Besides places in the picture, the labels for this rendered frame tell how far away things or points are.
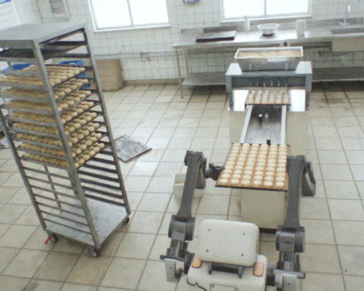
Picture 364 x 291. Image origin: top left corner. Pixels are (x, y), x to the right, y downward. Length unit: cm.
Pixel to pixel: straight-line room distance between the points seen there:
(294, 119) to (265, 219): 93
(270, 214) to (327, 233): 53
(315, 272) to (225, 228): 172
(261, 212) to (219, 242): 173
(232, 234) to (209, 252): 10
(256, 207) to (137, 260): 107
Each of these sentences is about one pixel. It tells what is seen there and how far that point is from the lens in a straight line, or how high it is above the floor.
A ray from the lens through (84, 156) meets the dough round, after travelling 284.
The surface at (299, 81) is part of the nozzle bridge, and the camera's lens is 327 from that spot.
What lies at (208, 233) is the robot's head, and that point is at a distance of 131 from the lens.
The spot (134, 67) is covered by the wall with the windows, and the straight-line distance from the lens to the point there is 686.
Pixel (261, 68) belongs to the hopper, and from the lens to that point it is 322.
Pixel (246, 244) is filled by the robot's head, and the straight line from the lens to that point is 129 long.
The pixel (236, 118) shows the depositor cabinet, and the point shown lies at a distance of 334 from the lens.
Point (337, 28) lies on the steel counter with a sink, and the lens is 615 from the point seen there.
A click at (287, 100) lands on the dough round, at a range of 327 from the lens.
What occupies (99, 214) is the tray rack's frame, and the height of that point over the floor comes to 15.
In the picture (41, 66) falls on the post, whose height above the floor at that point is 165.
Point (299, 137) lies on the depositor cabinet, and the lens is 340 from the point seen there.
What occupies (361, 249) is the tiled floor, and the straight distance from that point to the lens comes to 319.
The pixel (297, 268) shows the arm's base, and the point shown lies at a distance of 141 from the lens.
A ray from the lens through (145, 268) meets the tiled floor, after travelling 302.
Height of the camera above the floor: 219
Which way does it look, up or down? 29 degrees down
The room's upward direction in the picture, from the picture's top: 7 degrees counter-clockwise
